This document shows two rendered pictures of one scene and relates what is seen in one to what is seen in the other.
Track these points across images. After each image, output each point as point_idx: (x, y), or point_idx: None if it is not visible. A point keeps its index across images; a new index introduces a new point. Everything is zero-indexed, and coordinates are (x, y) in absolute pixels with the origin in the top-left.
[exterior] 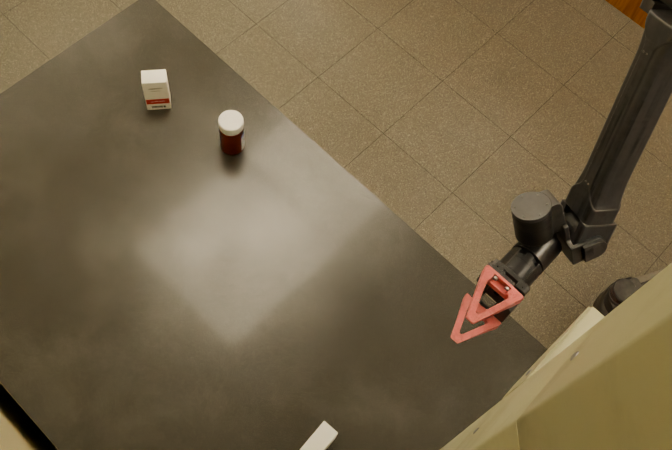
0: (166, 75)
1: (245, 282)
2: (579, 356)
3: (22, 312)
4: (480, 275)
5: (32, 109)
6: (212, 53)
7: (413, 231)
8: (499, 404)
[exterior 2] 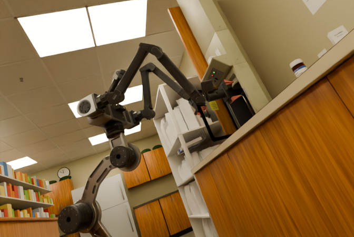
0: (329, 36)
1: None
2: (219, 23)
3: None
4: (226, 81)
5: None
6: (316, 61)
7: (242, 125)
8: (232, 60)
